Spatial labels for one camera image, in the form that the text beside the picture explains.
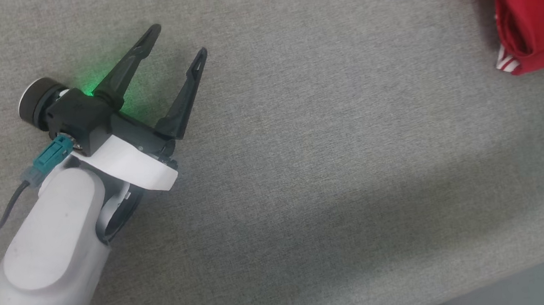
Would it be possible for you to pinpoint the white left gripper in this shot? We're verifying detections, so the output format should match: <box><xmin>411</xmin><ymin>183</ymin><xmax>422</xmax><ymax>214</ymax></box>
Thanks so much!
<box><xmin>63</xmin><ymin>21</ymin><xmax>218</xmax><ymax>199</ymax></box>

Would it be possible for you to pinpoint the red and white garment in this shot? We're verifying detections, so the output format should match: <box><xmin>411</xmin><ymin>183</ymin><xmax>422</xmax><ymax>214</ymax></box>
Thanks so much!
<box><xmin>452</xmin><ymin>0</ymin><xmax>544</xmax><ymax>81</ymax></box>

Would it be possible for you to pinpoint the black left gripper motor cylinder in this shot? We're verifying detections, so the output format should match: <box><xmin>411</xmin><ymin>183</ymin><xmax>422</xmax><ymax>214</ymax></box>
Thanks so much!
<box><xmin>16</xmin><ymin>75</ymin><xmax>72</xmax><ymax>133</ymax></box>

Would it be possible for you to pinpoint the grey fabric sofa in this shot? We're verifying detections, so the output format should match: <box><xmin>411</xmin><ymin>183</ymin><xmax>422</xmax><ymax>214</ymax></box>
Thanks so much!
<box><xmin>0</xmin><ymin>0</ymin><xmax>544</xmax><ymax>305</ymax></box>

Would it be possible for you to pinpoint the left cable with teal connector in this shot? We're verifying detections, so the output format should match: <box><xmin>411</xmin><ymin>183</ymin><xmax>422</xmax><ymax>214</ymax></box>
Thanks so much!
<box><xmin>0</xmin><ymin>132</ymin><xmax>81</xmax><ymax>245</ymax></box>

